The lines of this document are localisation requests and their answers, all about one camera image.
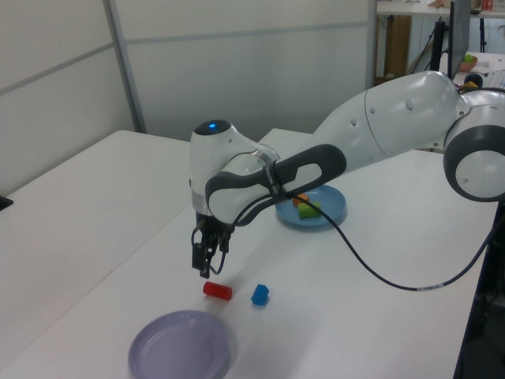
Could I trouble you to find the brown wooden cabinet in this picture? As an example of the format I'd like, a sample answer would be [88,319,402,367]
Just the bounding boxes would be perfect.
[383,15,412,79]

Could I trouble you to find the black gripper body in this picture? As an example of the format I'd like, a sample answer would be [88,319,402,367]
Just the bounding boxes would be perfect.
[195,211,234,238]

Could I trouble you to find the white keyboard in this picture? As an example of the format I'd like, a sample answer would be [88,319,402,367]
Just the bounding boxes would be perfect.
[487,68,505,90]

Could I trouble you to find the black monitor stand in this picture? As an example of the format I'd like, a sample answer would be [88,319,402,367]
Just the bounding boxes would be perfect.
[431,19,447,73]

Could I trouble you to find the red cylinder block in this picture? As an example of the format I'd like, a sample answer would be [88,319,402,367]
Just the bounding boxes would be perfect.
[202,280,234,303]

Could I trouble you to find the purple plate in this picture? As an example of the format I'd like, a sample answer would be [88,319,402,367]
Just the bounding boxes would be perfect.
[126,310,232,379]

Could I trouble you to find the black cable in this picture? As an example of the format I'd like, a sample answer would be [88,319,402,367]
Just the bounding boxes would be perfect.
[191,161,505,293]

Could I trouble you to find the white table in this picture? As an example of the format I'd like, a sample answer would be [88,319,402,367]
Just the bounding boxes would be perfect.
[0,129,195,358]

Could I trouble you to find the black velcro strap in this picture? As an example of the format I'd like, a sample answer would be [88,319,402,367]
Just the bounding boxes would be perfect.
[261,160,283,195]

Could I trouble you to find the green block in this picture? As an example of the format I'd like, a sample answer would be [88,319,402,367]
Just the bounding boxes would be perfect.
[297,201,323,220]

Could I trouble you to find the blue plate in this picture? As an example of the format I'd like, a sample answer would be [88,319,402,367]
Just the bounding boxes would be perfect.
[275,184,348,229]

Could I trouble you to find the blue block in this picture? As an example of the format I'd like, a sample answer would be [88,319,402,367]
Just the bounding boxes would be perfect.
[250,283,271,307]

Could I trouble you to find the dark grey monitor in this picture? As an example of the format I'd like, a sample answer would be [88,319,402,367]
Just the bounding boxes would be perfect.
[449,0,473,78]

